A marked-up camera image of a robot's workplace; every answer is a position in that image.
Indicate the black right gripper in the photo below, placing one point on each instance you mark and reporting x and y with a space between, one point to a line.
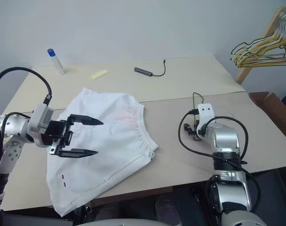
195 131

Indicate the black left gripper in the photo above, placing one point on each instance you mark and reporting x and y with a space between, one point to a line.
57 133

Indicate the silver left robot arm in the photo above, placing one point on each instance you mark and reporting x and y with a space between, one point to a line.
13 123

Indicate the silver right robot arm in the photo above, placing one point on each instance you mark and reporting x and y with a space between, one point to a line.
226 139

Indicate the white shorts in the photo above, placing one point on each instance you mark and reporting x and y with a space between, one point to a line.
105 146

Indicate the brown cardboard sheet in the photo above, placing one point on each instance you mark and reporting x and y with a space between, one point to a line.
192 169

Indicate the pale yellow block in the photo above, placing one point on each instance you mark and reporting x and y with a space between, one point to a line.
98 74

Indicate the beige cardboard sheet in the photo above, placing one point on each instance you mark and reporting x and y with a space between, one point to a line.
124 87

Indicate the white tube with blue cap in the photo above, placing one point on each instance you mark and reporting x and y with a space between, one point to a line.
56 61

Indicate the dark rounded shape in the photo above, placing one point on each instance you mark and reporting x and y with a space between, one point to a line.
167 209

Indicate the brown cardboard box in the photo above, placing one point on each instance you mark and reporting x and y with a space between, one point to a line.
278 110

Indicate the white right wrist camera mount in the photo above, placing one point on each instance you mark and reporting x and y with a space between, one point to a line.
205 114

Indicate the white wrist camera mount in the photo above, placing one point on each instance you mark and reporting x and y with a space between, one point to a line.
40 117
205 114

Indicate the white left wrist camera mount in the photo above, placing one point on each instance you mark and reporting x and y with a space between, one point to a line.
40 117

